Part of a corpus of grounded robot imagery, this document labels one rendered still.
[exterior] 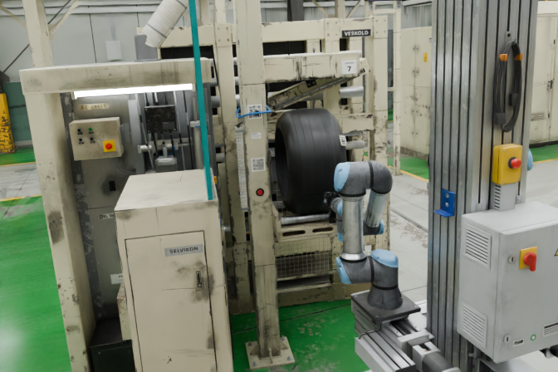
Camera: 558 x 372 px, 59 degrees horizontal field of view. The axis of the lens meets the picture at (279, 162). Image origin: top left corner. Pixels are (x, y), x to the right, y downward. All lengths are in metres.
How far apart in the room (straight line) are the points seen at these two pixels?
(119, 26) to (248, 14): 9.27
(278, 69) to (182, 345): 1.58
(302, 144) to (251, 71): 0.47
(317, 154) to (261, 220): 0.53
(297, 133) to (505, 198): 1.12
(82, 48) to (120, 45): 0.80
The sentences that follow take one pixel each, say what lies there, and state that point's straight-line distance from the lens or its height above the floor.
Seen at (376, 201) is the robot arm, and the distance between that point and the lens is 2.17.
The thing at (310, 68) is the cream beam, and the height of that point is 1.70.
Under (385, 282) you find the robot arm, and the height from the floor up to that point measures 0.84.
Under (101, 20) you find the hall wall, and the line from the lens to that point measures 11.79.
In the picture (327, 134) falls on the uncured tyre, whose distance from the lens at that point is 2.58.
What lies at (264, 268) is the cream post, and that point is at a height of 0.60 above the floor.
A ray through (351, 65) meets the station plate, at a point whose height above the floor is 1.71.
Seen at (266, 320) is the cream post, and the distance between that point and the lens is 3.05.
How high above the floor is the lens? 1.85
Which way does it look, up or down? 13 degrees down
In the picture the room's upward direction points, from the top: 3 degrees counter-clockwise
